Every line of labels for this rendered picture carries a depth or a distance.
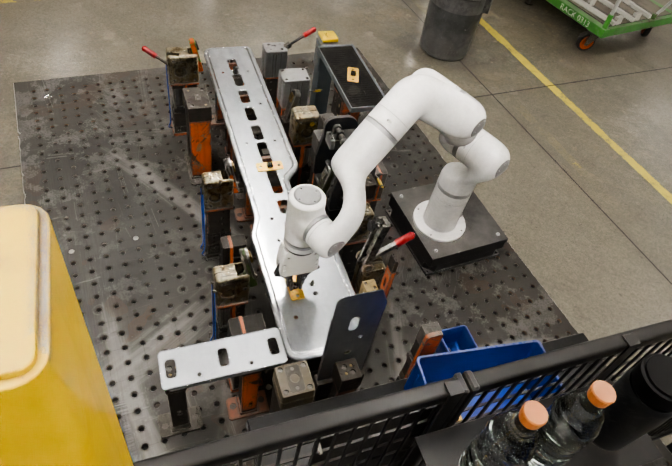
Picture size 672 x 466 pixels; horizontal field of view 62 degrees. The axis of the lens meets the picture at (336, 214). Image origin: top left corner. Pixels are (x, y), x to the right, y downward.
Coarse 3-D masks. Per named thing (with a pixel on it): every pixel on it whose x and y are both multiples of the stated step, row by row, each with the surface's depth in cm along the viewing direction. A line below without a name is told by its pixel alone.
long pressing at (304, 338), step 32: (224, 64) 213; (256, 64) 215; (224, 96) 199; (256, 96) 202; (256, 160) 179; (288, 160) 181; (256, 192) 169; (288, 192) 171; (256, 224) 161; (256, 256) 154; (320, 256) 156; (320, 288) 149; (352, 288) 150; (288, 320) 141; (320, 320) 142; (352, 320) 143; (288, 352) 135; (320, 352) 136
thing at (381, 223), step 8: (384, 216) 140; (368, 224) 138; (376, 224) 139; (384, 224) 139; (392, 224) 140; (376, 232) 143; (384, 232) 139; (368, 240) 145; (376, 240) 141; (368, 248) 147; (376, 248) 143; (360, 256) 149; (368, 256) 145
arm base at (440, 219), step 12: (432, 192) 192; (420, 204) 203; (432, 204) 190; (444, 204) 186; (456, 204) 185; (420, 216) 199; (432, 216) 193; (444, 216) 190; (456, 216) 190; (420, 228) 196; (432, 228) 196; (444, 228) 194; (456, 228) 198; (444, 240) 194
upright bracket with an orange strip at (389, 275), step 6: (390, 258) 135; (390, 264) 135; (396, 264) 134; (390, 270) 136; (384, 276) 140; (390, 276) 136; (384, 282) 141; (390, 282) 139; (384, 288) 141; (390, 288) 141
